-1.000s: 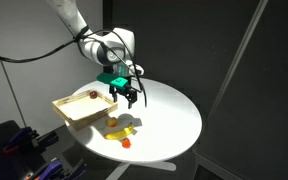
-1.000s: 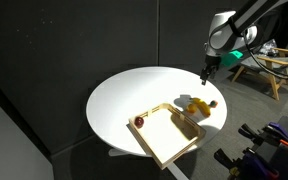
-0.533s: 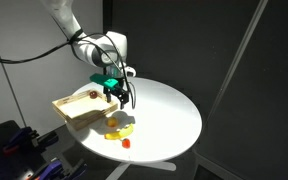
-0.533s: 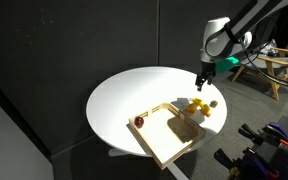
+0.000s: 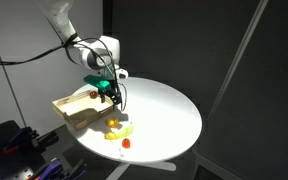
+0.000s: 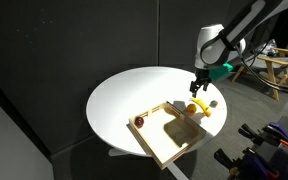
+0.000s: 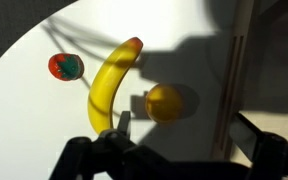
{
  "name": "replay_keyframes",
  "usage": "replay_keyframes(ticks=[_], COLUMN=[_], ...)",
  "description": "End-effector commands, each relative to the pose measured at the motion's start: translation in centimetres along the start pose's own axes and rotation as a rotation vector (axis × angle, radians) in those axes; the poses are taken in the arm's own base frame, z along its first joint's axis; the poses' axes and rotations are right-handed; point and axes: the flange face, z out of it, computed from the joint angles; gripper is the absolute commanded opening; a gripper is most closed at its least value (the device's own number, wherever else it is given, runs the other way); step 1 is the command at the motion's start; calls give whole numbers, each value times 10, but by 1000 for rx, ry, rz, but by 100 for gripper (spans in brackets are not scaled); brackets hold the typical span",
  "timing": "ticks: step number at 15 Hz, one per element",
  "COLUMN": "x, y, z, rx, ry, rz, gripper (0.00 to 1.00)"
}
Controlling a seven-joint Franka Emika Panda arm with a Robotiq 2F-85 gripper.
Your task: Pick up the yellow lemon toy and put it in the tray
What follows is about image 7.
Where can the yellow banana toy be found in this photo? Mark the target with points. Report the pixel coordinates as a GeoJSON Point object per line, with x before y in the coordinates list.
{"type": "Point", "coordinates": [104, 90]}

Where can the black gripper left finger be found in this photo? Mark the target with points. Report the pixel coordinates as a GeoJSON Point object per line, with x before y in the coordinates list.
{"type": "Point", "coordinates": [94, 153]}

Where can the light wooden tray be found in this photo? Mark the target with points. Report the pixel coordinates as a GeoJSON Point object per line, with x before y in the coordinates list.
{"type": "Point", "coordinates": [230, 83]}

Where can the red strawberry toy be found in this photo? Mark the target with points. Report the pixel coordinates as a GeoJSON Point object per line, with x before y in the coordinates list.
{"type": "Point", "coordinates": [65, 66]}

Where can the small orange fruit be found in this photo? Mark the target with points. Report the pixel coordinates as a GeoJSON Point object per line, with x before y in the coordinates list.
{"type": "Point", "coordinates": [164, 103]}

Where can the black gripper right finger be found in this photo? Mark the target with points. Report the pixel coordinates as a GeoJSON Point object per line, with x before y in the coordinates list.
{"type": "Point", "coordinates": [274, 153]}

